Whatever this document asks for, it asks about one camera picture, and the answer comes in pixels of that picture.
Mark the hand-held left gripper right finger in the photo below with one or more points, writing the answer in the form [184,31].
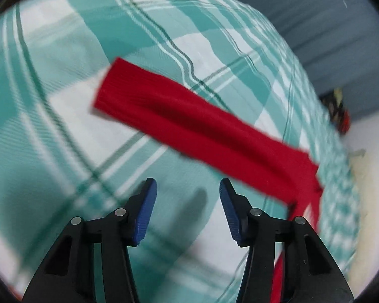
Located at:
[232,214]

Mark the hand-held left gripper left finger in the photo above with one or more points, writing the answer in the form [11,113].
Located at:
[143,214]

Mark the red garment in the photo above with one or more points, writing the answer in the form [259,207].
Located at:
[189,123]

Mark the pile of mixed clothes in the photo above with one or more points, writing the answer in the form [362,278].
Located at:
[338,110]

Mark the green plaid bed cover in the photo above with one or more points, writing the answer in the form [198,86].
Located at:
[69,53]

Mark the grey-blue curtain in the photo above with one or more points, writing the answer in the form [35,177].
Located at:
[319,22]

